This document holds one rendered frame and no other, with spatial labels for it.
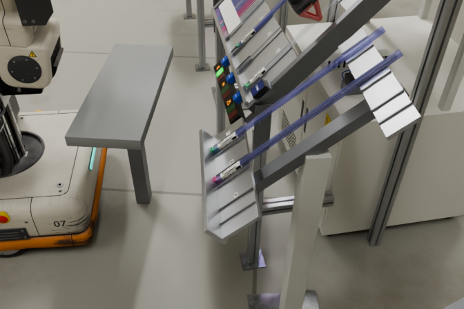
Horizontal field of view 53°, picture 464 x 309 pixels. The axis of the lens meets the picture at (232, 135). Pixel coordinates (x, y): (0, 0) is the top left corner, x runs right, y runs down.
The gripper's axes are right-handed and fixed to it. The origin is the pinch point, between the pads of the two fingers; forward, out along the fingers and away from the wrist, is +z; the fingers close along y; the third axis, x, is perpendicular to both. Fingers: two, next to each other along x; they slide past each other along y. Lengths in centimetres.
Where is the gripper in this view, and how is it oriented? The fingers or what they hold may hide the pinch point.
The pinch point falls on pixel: (317, 16)
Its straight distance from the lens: 138.0
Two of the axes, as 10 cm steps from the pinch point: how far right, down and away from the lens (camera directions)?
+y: -1.8, -6.3, 7.6
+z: 6.8, 4.8, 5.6
